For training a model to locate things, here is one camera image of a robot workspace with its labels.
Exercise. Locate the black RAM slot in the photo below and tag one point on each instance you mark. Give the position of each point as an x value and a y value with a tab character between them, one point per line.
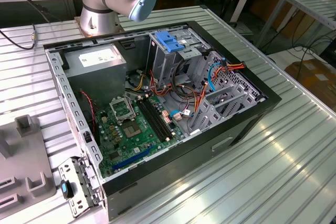
151	119
159	117

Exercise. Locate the black blue bracket tab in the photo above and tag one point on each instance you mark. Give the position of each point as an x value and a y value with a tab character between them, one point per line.
64	188

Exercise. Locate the grey metal disk bay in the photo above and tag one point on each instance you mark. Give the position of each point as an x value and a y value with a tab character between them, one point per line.
207	111

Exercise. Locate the large brown cardboard box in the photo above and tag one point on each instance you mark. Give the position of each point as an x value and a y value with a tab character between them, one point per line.
315	82

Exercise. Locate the CPU socket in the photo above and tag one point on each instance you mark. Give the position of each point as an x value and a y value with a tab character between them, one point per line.
132	130

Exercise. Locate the green motherboard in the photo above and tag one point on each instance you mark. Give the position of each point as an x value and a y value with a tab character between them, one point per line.
126	153

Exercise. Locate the metal slat side table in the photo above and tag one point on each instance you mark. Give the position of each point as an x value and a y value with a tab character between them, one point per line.
309	3

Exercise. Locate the grey parts rack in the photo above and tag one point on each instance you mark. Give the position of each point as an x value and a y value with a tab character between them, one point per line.
26	155

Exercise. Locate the grey metal drive cage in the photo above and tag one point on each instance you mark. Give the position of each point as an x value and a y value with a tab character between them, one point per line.
162	64

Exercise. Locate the grey power supply unit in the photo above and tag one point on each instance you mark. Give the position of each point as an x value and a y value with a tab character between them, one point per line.
99	82

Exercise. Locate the blue expansion slot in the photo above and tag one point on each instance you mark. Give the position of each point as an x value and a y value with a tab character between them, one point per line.
131	159

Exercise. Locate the blue plastic cage latch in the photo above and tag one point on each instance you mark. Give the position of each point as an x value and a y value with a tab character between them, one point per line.
168	41

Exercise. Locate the black case fan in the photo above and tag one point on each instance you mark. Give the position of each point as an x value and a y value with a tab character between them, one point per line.
85	113

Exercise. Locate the hinged metal slot bracket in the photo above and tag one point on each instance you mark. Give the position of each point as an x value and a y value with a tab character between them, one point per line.
65	171

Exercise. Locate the black open PC case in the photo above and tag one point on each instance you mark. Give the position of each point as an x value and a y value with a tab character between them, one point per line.
183	171

